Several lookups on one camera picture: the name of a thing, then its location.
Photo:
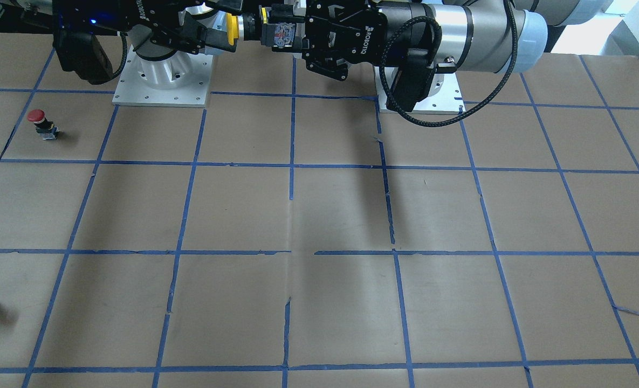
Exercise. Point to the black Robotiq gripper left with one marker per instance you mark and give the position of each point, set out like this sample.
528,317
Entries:
376,36

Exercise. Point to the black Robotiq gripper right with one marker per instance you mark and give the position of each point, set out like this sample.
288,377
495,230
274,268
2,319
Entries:
148,27

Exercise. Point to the yellow push button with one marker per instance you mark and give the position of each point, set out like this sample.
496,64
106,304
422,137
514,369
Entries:
276,26

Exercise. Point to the red push button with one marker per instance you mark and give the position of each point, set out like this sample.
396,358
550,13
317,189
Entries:
45,128

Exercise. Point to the brown paper table cover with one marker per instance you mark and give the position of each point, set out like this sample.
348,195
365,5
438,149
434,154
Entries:
291,235

